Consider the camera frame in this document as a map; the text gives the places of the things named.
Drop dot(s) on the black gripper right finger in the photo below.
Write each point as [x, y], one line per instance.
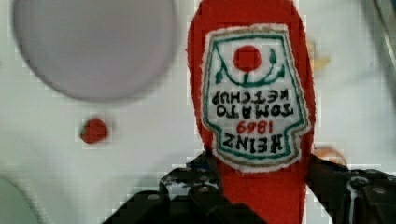
[353, 196]

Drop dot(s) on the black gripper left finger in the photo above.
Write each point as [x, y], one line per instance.
[191, 194]

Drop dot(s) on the red plush ketchup bottle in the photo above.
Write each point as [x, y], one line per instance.
[253, 94]

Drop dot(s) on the grey round plate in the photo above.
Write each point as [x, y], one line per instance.
[96, 50]

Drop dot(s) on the orange slice toy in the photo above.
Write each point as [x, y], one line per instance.
[330, 154]

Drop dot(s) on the small red strawberry toy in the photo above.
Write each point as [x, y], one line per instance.
[93, 131]

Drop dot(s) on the silver toaster oven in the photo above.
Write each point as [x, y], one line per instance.
[380, 17]

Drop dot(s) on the green measuring cup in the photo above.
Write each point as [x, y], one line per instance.
[14, 208]

